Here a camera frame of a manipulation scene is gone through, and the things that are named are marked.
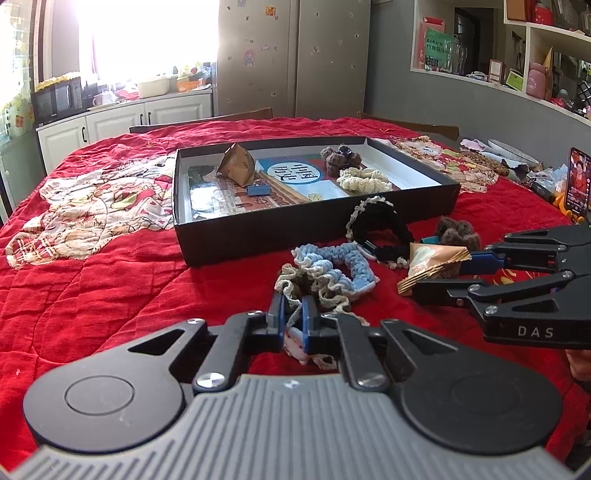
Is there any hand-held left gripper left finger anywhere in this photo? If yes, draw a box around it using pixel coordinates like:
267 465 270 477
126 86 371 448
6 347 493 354
127 293 287 394

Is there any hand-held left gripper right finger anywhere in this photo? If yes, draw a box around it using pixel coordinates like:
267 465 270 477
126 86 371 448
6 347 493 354
301 295 462 394

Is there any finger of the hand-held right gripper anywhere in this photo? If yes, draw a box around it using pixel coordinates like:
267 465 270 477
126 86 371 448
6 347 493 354
462 225 591 278
413 270 591 319

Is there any olive scrunchie with white charm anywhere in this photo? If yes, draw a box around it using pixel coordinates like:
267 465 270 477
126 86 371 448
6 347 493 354
274 263 370 367

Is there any gold triangular snack packet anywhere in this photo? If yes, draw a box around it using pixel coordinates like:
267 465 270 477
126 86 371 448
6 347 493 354
216 143 256 186
398 242 472 296

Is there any brown fuzzy hair clip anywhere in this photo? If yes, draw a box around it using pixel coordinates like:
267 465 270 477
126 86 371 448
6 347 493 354
422 216 482 254
321 144 364 177

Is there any light blue scrunchie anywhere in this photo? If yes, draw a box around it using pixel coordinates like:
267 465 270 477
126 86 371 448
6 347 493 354
292 244 380 296

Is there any black scrunchie with cream lace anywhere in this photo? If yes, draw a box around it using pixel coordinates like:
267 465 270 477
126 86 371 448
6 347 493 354
345 196 416 268

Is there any shallow black cardboard box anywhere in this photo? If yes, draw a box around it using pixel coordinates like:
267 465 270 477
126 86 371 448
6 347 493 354
172 136 462 268

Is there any person's right hand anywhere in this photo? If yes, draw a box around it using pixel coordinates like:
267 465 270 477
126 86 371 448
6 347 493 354
566 348 591 384

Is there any clear plastic bag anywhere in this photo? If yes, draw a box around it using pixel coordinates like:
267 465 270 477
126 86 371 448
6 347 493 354
531 165 570 195

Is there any smartphone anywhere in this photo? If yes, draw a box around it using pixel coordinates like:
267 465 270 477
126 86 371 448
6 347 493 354
564 148 591 215

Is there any pile of brown nuts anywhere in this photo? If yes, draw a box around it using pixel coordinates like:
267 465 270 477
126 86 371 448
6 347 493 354
462 150 511 177

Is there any white plate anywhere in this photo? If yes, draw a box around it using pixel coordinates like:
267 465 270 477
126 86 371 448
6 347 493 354
487 138 540 168

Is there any textbook with building cover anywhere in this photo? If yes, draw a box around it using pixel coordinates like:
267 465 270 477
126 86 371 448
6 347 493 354
189 154 393 217

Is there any dark wooden chair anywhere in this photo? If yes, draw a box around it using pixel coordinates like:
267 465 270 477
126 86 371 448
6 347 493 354
356 111 460 141

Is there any red printed blanket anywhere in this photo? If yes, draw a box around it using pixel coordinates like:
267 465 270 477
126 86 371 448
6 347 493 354
0 117 591 462

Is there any green notice sheet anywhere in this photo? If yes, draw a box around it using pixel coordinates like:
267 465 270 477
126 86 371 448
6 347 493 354
425 28 455 72

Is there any white counter cabinet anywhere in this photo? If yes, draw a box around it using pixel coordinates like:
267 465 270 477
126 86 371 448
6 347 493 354
36 89 214 162

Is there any white plastic basin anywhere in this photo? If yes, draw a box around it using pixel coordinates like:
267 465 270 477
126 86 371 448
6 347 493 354
137 76 170 99

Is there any silver refrigerator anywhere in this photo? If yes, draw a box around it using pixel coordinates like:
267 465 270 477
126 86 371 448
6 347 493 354
217 0 372 118

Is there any black microwave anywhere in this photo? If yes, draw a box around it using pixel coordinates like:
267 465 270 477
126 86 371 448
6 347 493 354
30 76 85 125

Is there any yellow flower decoration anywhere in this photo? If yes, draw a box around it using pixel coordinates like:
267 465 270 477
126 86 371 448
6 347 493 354
34 71 81 90

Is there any white wall shelf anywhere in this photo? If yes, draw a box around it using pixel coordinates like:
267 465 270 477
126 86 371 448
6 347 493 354
410 0 591 123

